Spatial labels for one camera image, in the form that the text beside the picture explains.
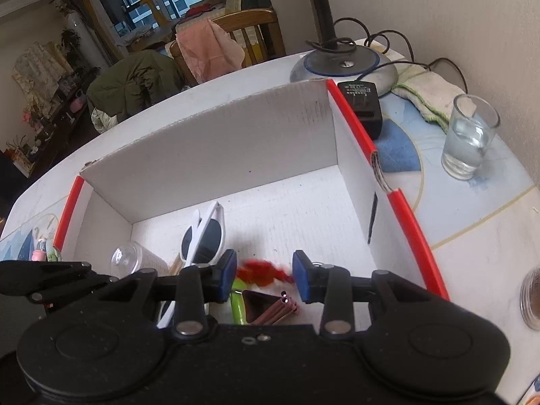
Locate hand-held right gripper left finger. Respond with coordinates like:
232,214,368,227
99,249,238,339

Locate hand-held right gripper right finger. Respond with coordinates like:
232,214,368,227
292,250,448,339

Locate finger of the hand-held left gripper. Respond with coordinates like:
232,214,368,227
0,261,121,304

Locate green highlighter pen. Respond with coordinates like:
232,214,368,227
230,278,249,326

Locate white sunglasses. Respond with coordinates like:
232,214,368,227
157,201,227,330

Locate red cardboard shoe box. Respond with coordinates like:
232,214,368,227
53,78,450,330

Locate dark television cabinet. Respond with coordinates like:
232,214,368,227
0,67,102,178

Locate white patterned bag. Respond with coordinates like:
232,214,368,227
90,107,119,135

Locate black power adapter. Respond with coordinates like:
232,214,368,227
336,80,384,141

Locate floral cloth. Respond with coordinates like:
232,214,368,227
12,41,74,102

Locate olive green jacket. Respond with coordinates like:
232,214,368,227
86,49,186,124

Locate clear drinking glass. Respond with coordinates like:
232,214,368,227
440,93,502,181

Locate white desk lamp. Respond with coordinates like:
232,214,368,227
289,0,400,99

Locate pink cloth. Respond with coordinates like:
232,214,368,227
175,19,246,86

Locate white cloth with green edge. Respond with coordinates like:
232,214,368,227
391,66,465,131

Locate glass bottle with brown contents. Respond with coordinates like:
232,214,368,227
520,267,540,331

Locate green potted plant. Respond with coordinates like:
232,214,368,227
60,29,82,53

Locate white standing air conditioner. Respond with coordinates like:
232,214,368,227
66,12,111,68

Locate wooden chair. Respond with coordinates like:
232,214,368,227
169,7,287,87

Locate yellow giraffe toy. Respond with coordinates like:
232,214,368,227
141,0,169,30

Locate black lamp cable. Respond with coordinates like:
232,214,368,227
306,17,469,93

